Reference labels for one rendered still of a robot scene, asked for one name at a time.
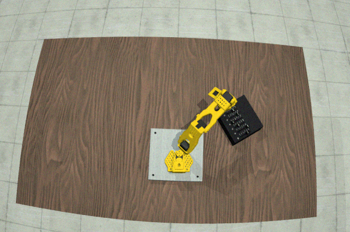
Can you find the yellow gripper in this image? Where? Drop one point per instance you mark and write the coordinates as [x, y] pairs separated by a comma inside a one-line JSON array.
[[214, 93]]

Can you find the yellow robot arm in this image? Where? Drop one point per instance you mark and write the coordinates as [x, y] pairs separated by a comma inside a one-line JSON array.
[[224, 100]]

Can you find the black lighting desk panel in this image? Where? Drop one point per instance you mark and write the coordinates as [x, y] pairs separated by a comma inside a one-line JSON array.
[[240, 121]]

